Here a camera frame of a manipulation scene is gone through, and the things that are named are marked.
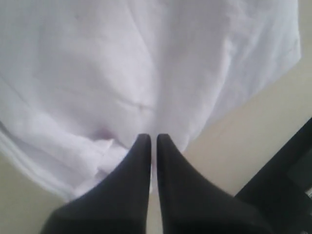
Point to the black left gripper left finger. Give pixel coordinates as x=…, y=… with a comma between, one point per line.
x=117, y=205

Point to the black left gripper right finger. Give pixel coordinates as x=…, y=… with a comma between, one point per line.
x=190, y=204

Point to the dark metal table frame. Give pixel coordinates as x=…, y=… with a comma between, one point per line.
x=282, y=189

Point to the white t-shirt red logo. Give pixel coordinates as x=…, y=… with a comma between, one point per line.
x=80, y=79

